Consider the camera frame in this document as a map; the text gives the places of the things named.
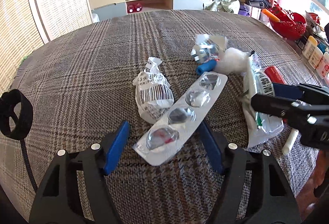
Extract red cylindrical snack wrapper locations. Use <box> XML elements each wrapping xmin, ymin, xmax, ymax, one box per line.
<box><xmin>264</xmin><ymin>66</ymin><xmax>286</xmax><ymax>84</ymax></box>

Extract white gold marker pen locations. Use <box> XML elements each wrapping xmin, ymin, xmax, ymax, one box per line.
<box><xmin>282</xmin><ymin>128</ymin><xmax>299</xmax><ymax>156</ymax></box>

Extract white green plastic bag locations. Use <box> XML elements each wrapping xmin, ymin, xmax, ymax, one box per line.
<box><xmin>240</xmin><ymin>52</ymin><xmax>285</xmax><ymax>149</ymax></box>

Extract blue foam dart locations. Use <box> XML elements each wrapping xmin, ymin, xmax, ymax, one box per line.
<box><xmin>196</xmin><ymin>59</ymin><xmax>217</xmax><ymax>76</ymax></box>

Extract white blister pack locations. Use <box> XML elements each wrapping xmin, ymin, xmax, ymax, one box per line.
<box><xmin>133</xmin><ymin>72</ymin><xmax>228</xmax><ymax>166</ymax></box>

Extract white printed paper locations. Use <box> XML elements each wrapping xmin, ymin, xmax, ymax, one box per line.
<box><xmin>132</xmin><ymin>57</ymin><xmax>175</xmax><ymax>124</ymax></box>

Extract white cotton ball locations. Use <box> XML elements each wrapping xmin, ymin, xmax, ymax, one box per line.
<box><xmin>214</xmin><ymin>47</ymin><xmax>250</xmax><ymax>75</ymax></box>

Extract red plastic basket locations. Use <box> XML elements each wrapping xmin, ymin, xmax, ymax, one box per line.
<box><xmin>269</xmin><ymin>1</ymin><xmax>307</xmax><ymax>41</ymax></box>

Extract silver foil wrapper pile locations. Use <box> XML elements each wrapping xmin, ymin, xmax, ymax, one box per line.
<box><xmin>191</xmin><ymin>34</ymin><xmax>228</xmax><ymax>64</ymax></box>

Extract brown plaid table cloth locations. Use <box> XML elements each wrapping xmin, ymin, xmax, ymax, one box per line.
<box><xmin>11</xmin><ymin>10</ymin><xmax>320</xmax><ymax>223</ymax></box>

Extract black braided cable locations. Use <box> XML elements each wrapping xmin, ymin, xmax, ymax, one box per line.
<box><xmin>19</xmin><ymin>139</ymin><xmax>39</xmax><ymax>194</ymax></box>

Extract orange handle stick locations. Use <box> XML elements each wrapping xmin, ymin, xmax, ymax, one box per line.
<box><xmin>262</xmin><ymin>8</ymin><xmax>280</xmax><ymax>22</ymax></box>

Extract black velcro strap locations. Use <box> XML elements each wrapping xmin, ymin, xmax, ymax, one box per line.
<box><xmin>0</xmin><ymin>88</ymin><xmax>34</xmax><ymax>140</ymax></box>

